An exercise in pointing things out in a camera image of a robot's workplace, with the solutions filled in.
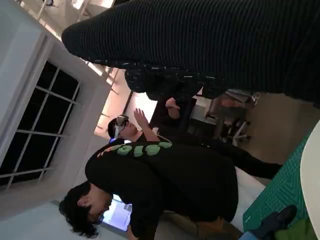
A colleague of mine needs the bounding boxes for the dark window with white frame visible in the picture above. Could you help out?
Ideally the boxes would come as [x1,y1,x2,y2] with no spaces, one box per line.
[0,61,82,188]

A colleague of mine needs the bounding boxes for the white plate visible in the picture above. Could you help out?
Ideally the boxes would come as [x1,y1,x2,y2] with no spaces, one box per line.
[299,128,320,240]

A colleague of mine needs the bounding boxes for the red toy grapes with leaf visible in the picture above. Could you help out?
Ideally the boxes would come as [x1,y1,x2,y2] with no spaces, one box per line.
[273,217,316,240]

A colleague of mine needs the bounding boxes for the office chair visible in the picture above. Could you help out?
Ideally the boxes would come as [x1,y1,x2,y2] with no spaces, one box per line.
[207,91,261,146]

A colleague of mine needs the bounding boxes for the lit computer screen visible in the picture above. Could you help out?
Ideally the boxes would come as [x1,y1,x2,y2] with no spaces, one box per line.
[99,193,133,232]

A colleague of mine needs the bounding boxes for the green cutting mat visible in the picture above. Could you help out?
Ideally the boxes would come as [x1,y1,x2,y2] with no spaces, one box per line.
[242,129,313,240]

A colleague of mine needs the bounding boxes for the VR headset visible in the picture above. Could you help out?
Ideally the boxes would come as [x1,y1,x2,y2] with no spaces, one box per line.
[107,114,130,140]

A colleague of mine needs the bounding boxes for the person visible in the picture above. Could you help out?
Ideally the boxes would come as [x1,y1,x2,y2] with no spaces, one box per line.
[58,141,267,238]
[107,97,284,180]

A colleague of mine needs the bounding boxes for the bare left hand, blue tape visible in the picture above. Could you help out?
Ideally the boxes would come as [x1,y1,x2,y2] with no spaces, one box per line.
[249,204,298,240]

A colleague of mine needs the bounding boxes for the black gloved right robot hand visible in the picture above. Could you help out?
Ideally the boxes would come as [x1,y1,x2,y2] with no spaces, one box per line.
[61,0,320,110]

